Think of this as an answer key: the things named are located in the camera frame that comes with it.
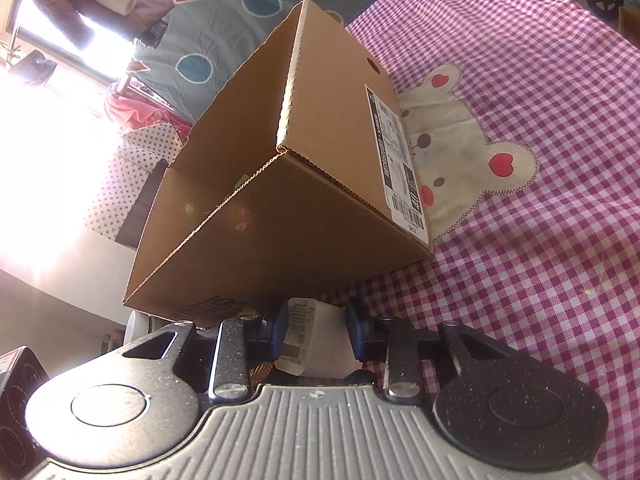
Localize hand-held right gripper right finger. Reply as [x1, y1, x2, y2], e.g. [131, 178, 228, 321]
[345, 299, 497, 405]

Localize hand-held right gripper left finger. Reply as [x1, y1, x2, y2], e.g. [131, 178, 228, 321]
[120, 301, 291, 405]

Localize white charger plug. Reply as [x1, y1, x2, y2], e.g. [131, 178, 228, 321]
[272, 297, 358, 378]

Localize brown cardboard box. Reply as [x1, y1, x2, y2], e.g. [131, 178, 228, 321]
[619, 7, 640, 41]
[122, 0, 435, 326]

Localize white bottle green label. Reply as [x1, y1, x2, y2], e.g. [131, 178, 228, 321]
[125, 310, 171, 343]

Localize white star-dotted cloth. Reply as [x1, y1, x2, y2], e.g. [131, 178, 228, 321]
[82, 122, 193, 241]

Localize purple checkered cloth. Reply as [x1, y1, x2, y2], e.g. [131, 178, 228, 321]
[345, 0, 640, 480]

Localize pink garment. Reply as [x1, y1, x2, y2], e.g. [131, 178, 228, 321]
[105, 95, 193, 133]

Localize blue patterned bedsheet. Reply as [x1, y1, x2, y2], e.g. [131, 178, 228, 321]
[127, 0, 436, 126]

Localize maroon hanging garment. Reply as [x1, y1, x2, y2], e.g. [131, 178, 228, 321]
[20, 0, 176, 46]

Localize flat brown cardboard box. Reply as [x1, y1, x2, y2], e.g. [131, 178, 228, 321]
[619, 7, 640, 41]

